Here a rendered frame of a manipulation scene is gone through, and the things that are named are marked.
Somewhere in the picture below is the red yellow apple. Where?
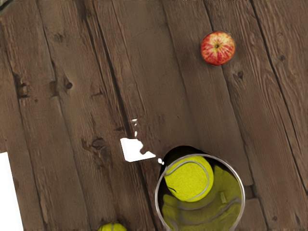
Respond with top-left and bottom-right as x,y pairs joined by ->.
200,30 -> 236,66

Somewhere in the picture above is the yellow-green tennis ball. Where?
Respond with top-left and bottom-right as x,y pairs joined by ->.
164,155 -> 215,203
97,221 -> 128,231

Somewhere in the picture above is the clear plastic tube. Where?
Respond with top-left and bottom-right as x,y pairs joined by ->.
154,145 -> 246,231

